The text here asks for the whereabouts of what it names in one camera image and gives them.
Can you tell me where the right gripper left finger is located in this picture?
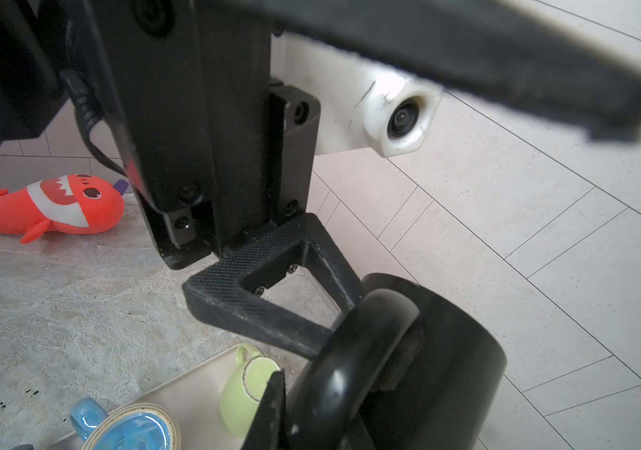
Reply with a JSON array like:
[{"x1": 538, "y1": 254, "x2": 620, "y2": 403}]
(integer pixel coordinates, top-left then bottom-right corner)
[{"x1": 241, "y1": 369, "x2": 287, "y2": 450}]

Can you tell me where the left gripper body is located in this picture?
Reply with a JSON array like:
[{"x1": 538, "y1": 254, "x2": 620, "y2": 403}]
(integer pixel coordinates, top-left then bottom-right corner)
[{"x1": 62, "y1": 1, "x2": 321, "y2": 270}]

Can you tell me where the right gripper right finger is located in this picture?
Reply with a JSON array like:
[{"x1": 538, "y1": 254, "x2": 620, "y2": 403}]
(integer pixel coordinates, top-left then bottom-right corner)
[{"x1": 226, "y1": 1, "x2": 641, "y2": 143}]

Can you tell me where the light green mug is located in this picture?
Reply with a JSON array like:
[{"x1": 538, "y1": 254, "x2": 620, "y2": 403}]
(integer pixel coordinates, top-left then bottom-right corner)
[{"x1": 219, "y1": 343, "x2": 281, "y2": 439}]

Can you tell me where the black mug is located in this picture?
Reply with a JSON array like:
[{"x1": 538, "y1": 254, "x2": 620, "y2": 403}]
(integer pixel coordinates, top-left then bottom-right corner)
[{"x1": 285, "y1": 273, "x2": 507, "y2": 449}]

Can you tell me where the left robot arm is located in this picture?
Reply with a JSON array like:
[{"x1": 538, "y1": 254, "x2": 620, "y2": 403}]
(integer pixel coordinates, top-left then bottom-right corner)
[{"x1": 0, "y1": 1, "x2": 370, "y2": 361}]

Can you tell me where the blue butterfly mug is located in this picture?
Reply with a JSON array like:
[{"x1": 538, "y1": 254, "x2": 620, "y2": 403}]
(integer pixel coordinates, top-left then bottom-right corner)
[{"x1": 69, "y1": 397, "x2": 182, "y2": 450}]

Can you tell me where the red shark plush toy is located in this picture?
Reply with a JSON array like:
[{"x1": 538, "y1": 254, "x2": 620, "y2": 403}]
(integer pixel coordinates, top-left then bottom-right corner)
[{"x1": 0, "y1": 174, "x2": 129, "y2": 244}]

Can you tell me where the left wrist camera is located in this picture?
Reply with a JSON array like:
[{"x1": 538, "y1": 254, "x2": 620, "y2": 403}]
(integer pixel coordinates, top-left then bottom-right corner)
[{"x1": 280, "y1": 32, "x2": 443, "y2": 159}]

